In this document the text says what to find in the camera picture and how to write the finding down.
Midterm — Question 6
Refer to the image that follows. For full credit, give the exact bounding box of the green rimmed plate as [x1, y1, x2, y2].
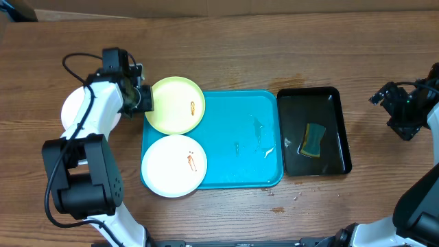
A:
[145, 76, 206, 134]

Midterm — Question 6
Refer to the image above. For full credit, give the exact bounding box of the green yellow sponge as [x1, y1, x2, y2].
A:
[298, 123, 326, 158]

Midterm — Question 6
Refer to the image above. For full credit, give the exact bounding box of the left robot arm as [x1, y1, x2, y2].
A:
[42, 47, 156, 246]

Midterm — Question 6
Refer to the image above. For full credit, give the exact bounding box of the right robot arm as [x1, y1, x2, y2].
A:
[317, 64, 438, 247]

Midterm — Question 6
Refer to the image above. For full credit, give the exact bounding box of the teal plastic tray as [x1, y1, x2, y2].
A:
[140, 89, 285, 190]

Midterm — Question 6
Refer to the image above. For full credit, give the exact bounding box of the black water tray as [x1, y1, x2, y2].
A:
[277, 86, 353, 176]

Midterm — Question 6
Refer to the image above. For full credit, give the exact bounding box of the white plate with sauce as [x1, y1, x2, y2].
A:
[141, 135, 207, 198]

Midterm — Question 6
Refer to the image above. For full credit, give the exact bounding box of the dark object top-left corner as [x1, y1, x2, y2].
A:
[1, 0, 38, 23]

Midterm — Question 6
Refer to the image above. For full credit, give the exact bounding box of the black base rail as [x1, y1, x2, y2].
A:
[146, 236, 335, 247]

